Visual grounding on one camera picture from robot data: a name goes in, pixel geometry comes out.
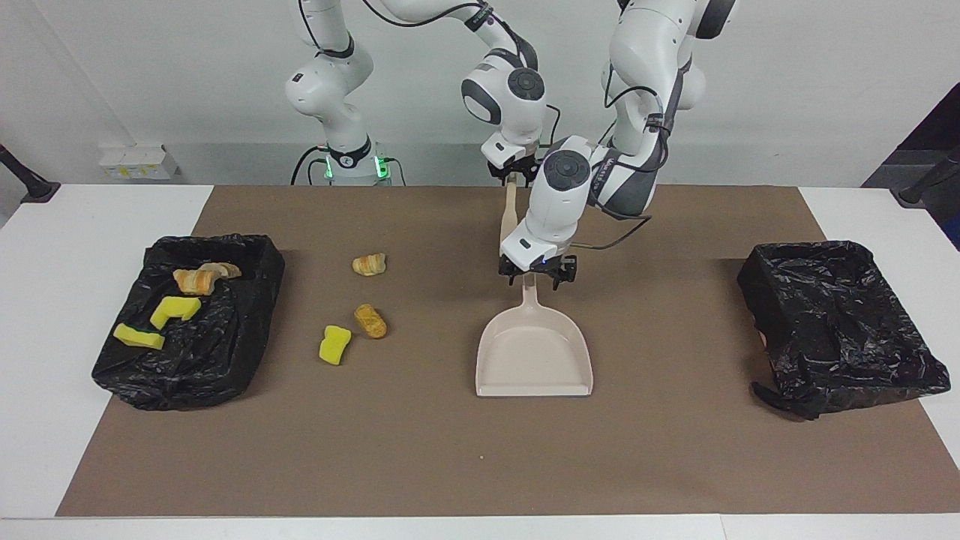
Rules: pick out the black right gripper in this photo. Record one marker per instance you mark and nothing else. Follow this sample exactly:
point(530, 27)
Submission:
point(517, 163)

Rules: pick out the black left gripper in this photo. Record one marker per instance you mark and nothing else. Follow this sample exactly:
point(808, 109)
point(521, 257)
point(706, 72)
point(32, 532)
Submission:
point(544, 268)

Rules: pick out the beige brush black bristles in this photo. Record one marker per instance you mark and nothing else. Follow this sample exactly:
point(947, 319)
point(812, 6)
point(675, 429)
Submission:
point(509, 214)

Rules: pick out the beige plastic dustpan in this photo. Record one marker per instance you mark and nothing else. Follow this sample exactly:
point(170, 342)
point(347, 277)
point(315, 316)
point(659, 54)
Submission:
point(532, 360)

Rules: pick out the striped croissant bread piece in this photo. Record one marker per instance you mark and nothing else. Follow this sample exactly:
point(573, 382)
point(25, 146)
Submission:
point(369, 264)

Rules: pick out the brown bread roll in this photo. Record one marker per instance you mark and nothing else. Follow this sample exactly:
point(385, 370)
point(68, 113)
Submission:
point(370, 321)

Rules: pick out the wavy yellow sponge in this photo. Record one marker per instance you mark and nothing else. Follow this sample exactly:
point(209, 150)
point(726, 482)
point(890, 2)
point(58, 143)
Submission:
point(334, 345)

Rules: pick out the small sliced bread piece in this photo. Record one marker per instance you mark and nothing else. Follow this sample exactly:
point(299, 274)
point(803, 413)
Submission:
point(225, 270)

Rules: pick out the large sliced bread piece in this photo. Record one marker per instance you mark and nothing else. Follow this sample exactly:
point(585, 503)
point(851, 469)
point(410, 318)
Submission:
point(193, 281)

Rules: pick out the notched yellow sponge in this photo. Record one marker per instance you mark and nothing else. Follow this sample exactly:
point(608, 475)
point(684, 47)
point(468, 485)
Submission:
point(174, 307)

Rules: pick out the green and yellow sponge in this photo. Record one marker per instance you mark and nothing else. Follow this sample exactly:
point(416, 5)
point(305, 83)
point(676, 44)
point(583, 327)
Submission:
point(139, 336)

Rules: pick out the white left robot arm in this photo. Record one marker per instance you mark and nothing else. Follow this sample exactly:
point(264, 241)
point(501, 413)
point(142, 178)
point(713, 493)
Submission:
point(637, 45)

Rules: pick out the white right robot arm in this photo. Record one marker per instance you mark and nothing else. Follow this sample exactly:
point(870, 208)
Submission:
point(330, 75)

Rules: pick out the bin with black bag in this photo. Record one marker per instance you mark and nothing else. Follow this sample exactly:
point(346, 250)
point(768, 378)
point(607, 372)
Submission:
point(840, 322)
point(210, 360)

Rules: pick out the brown table mat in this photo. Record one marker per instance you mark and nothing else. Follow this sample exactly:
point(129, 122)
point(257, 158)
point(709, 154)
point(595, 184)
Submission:
point(450, 465)

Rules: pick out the white power box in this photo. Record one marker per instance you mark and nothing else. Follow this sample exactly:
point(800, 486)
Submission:
point(139, 162)

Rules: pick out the black stand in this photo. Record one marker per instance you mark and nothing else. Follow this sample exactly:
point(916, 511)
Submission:
point(919, 191)
point(34, 187)

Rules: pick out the dark background furniture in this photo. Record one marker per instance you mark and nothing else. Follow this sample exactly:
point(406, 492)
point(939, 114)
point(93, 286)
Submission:
point(941, 120)

